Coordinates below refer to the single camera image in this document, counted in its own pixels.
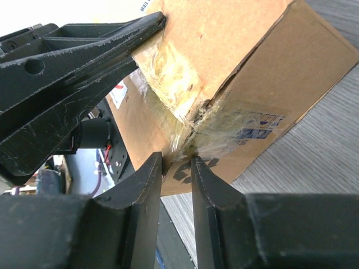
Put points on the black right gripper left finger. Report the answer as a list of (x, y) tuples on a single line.
[(116, 229)]

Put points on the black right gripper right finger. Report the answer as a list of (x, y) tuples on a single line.
[(263, 230)]

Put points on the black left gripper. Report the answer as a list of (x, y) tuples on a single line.
[(52, 76)]

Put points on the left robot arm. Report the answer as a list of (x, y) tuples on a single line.
[(92, 131)]

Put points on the brown cardboard express box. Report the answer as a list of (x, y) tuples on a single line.
[(224, 80)]

